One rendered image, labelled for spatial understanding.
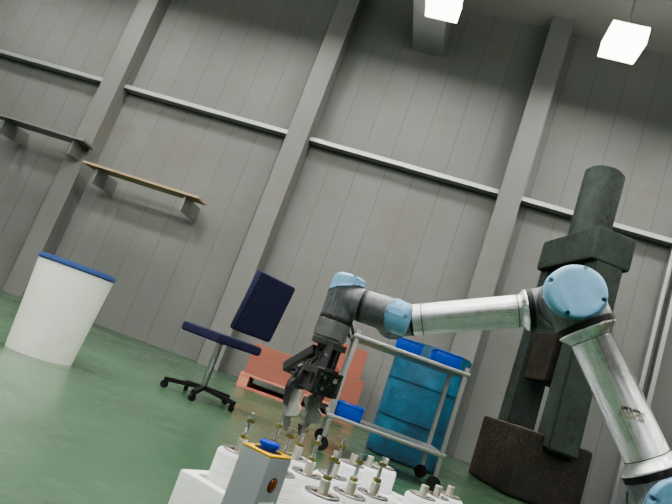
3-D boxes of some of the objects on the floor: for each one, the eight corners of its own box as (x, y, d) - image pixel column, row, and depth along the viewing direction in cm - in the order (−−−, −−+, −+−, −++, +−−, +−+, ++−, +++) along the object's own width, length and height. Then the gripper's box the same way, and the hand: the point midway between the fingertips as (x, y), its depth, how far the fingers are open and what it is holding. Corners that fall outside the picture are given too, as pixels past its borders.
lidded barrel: (40, 348, 379) (77, 265, 390) (94, 371, 362) (131, 284, 373) (-22, 336, 336) (22, 244, 347) (37, 362, 319) (81, 264, 330)
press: (552, 503, 587) (630, 201, 651) (584, 526, 482) (673, 163, 546) (465, 470, 604) (549, 179, 668) (477, 485, 499) (576, 138, 563)
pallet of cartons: (359, 424, 722) (381, 358, 738) (351, 428, 609) (376, 351, 625) (248, 382, 750) (271, 320, 766) (221, 380, 637) (249, 307, 653)
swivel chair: (251, 414, 425) (297, 288, 444) (216, 412, 375) (270, 270, 394) (187, 388, 445) (234, 269, 464) (146, 382, 396) (200, 249, 414)
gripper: (320, 336, 123) (285, 435, 119) (360, 351, 128) (327, 447, 124) (300, 330, 130) (266, 424, 126) (338, 345, 136) (307, 435, 131)
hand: (292, 425), depth 128 cm, fingers open, 3 cm apart
